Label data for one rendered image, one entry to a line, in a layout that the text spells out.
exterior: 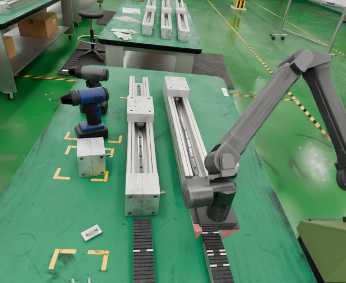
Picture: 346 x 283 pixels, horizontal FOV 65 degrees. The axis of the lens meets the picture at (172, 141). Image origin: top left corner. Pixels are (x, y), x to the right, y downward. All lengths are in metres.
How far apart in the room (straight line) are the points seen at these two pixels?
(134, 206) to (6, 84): 2.55
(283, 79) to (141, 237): 0.58
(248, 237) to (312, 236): 0.18
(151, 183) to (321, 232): 0.49
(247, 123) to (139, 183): 0.36
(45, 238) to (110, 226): 0.17
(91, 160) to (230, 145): 0.49
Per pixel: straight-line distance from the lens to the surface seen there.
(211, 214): 0.72
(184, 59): 2.61
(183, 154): 0.97
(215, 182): 0.67
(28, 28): 4.61
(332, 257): 0.86
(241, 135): 0.70
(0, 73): 3.18
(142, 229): 0.80
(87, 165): 0.96
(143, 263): 0.74
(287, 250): 0.91
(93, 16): 4.19
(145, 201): 0.82
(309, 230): 0.93
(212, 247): 0.79
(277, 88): 0.80
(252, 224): 0.93
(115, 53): 2.63
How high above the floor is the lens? 1.45
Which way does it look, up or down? 35 degrees down
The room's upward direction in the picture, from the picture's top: 8 degrees clockwise
